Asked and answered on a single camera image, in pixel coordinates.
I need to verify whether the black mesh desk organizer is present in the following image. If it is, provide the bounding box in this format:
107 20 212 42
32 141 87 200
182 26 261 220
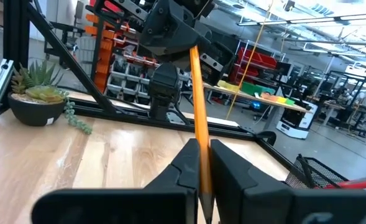
284 154 349 190

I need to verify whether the wooden workbench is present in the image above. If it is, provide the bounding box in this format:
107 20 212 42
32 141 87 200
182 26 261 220
203 79 311 131

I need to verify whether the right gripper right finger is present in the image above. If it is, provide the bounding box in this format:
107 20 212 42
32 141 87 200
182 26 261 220
210 138 366 224

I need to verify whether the yellow hanging cable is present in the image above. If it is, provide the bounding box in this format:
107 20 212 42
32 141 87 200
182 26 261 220
225 0 275 121

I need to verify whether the shelf with red bins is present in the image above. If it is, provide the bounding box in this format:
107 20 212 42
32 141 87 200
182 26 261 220
229 40 278 85

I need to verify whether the potted succulent plant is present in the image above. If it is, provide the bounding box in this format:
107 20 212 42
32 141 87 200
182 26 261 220
7 60 94 136

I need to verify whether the black metal cart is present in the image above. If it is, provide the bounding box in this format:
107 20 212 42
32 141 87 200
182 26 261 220
43 21 80 69

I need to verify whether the black aluminium table frame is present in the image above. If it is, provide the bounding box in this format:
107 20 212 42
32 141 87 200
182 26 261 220
2 0 295 169

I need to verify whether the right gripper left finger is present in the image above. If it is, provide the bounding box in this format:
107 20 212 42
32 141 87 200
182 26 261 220
31 138 201 224

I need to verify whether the black frame corner brace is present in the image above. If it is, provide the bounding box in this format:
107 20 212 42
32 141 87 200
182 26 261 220
255 130 278 147

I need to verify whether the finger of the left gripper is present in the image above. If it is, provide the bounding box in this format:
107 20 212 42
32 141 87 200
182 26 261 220
139 0 212 63
197 39 236 87

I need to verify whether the yellow pencil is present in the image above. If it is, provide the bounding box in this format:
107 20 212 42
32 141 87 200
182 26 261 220
188 45 216 224

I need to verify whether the white mobile robot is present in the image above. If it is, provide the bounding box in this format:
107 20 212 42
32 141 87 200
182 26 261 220
275 98 319 140

